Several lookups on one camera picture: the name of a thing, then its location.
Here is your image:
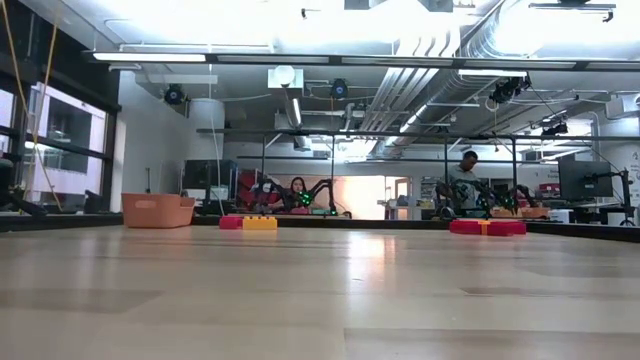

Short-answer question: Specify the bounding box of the black cabinet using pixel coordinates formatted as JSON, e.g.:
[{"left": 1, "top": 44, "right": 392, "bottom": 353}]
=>
[{"left": 181, "top": 158, "right": 237, "bottom": 204}]

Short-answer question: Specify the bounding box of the black monitor stand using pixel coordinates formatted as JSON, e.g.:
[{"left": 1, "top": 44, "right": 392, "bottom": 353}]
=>
[{"left": 582, "top": 168, "right": 637, "bottom": 227}]

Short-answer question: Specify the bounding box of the small red toy brick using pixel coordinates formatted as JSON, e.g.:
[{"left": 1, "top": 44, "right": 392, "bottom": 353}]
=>
[{"left": 448, "top": 219, "right": 483, "bottom": 236}]

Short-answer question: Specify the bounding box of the white globe lamp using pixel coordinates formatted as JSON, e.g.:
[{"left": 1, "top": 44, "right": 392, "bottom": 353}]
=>
[{"left": 273, "top": 64, "right": 296, "bottom": 87}]

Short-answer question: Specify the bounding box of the black round ceiling device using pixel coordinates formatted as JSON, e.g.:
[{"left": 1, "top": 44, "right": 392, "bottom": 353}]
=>
[
  {"left": 329, "top": 78, "right": 350, "bottom": 100},
  {"left": 163, "top": 83, "right": 187, "bottom": 106}
]

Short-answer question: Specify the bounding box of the orange plastic bin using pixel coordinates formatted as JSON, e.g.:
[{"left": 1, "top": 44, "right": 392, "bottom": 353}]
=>
[
  {"left": 492, "top": 206, "right": 550, "bottom": 220},
  {"left": 120, "top": 192, "right": 196, "bottom": 230}
]

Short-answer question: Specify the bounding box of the black ceiling camera cluster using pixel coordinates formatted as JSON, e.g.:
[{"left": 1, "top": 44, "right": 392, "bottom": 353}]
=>
[
  {"left": 541, "top": 121, "right": 570, "bottom": 137},
  {"left": 488, "top": 74, "right": 533, "bottom": 105}
]

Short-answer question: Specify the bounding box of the black aluminium rig frame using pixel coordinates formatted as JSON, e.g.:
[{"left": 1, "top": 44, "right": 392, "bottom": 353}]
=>
[{"left": 0, "top": 49, "right": 640, "bottom": 240}]

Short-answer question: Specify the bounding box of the black thin rig frame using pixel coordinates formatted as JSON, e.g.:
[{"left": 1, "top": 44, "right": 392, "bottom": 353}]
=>
[{"left": 196, "top": 127, "right": 640, "bottom": 221}]

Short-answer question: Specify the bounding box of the red machine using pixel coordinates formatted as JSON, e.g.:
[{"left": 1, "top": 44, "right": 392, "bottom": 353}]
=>
[{"left": 236, "top": 168, "right": 271, "bottom": 212}]

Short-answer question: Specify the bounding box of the person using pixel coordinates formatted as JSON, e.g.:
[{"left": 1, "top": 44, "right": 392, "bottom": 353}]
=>
[
  {"left": 279, "top": 175, "right": 321, "bottom": 214},
  {"left": 446, "top": 149, "right": 485, "bottom": 217}
]

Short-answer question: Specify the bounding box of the black computer monitor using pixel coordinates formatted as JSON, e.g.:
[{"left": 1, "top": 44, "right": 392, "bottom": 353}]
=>
[{"left": 557, "top": 159, "right": 615, "bottom": 201}]

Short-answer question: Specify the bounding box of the yellow cable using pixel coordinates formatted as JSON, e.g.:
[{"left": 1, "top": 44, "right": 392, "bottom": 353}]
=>
[{"left": 0, "top": 0, "right": 64, "bottom": 212}]

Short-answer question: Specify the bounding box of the white cylindrical tank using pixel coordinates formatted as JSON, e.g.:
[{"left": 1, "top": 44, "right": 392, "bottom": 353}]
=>
[{"left": 187, "top": 97, "right": 226, "bottom": 161}]

